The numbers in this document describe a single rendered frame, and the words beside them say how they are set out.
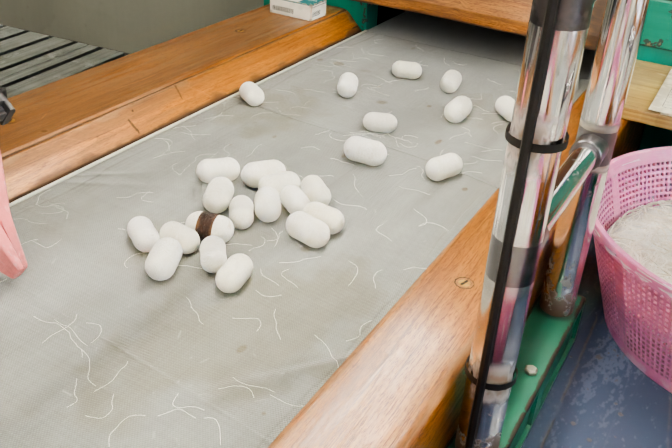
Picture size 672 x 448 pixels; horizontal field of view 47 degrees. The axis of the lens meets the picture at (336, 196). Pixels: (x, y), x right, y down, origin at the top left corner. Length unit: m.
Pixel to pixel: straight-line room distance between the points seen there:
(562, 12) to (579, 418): 0.30
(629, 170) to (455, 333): 0.28
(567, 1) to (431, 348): 0.20
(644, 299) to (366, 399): 0.22
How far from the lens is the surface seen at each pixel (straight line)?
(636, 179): 0.68
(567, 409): 0.54
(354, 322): 0.47
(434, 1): 0.89
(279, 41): 0.88
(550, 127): 0.33
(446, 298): 0.46
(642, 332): 0.56
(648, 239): 0.63
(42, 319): 0.49
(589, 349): 0.60
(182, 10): 2.22
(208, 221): 0.53
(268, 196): 0.56
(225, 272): 0.48
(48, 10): 2.55
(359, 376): 0.40
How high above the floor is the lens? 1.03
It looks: 29 degrees down
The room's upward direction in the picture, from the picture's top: 3 degrees clockwise
